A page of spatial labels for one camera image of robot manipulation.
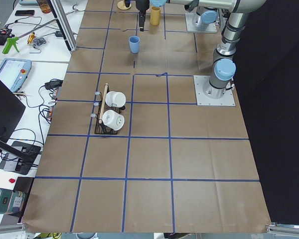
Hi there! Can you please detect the wooden mug tree stand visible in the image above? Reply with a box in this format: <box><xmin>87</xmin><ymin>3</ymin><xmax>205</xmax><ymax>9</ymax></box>
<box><xmin>117</xmin><ymin>0</ymin><xmax>132</xmax><ymax>10</ymax></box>

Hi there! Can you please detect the black power adapter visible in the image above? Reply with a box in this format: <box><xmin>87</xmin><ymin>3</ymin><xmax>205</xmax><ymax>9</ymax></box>
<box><xmin>44</xmin><ymin>79</ymin><xmax>63</xmax><ymax>90</ymax></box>

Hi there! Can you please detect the aluminium frame post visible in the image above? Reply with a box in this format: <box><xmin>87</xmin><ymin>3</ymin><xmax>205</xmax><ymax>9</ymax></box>
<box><xmin>47</xmin><ymin>0</ymin><xmax>77</xmax><ymax>52</ymax></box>

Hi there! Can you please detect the black smartphone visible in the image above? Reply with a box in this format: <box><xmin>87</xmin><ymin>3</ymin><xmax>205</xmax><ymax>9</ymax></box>
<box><xmin>15</xmin><ymin>9</ymin><xmax>35</xmax><ymax>16</ymax></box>

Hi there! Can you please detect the white smiley mug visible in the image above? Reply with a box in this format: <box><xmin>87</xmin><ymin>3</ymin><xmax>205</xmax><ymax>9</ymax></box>
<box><xmin>102</xmin><ymin>110</ymin><xmax>125</xmax><ymax>130</ymax></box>

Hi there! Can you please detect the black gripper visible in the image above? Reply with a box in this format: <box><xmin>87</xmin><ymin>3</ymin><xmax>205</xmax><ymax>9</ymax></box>
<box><xmin>136</xmin><ymin>0</ymin><xmax>150</xmax><ymax>32</ymax></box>

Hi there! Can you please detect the bamboo cylinder holder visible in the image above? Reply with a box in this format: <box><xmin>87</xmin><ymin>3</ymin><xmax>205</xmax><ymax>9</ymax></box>
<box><xmin>150</xmin><ymin>6</ymin><xmax>161</xmax><ymax>26</ymax></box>

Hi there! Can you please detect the green box device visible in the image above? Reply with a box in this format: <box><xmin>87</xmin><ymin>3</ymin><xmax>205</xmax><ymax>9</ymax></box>
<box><xmin>0</xmin><ymin>188</ymin><xmax>25</xmax><ymax>214</ymax></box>

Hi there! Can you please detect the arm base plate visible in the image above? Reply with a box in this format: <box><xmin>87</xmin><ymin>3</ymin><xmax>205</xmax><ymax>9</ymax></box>
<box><xmin>193</xmin><ymin>75</ymin><xmax>236</xmax><ymax>107</ymax></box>
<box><xmin>185</xmin><ymin>11</ymin><xmax>217</xmax><ymax>33</ymax></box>

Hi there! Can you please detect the black monitor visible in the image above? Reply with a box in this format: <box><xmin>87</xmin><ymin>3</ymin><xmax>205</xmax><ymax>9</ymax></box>
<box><xmin>0</xmin><ymin>80</ymin><xmax>25</xmax><ymax>143</ymax></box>

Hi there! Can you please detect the green reacher grabber tool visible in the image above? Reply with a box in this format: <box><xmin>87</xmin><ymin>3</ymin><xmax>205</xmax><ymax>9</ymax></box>
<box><xmin>1</xmin><ymin>17</ymin><xmax>59</xmax><ymax>55</ymax></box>

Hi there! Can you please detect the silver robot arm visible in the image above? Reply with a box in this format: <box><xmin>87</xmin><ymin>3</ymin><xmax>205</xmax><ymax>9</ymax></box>
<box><xmin>192</xmin><ymin>6</ymin><xmax>217</xmax><ymax>30</ymax></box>
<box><xmin>136</xmin><ymin>0</ymin><xmax>265</xmax><ymax>99</ymax></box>

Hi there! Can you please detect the blue teach pendant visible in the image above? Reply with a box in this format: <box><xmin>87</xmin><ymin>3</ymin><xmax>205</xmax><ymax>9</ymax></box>
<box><xmin>0</xmin><ymin>58</ymin><xmax>32</xmax><ymax>93</ymax></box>

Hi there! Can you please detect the black wire mug rack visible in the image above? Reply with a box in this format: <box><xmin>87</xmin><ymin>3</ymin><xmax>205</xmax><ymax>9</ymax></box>
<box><xmin>91</xmin><ymin>83</ymin><xmax>126</xmax><ymax>135</ymax></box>

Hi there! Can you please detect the light blue cup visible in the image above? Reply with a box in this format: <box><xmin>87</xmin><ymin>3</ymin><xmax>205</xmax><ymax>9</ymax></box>
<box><xmin>129</xmin><ymin>35</ymin><xmax>140</xmax><ymax>54</ymax></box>

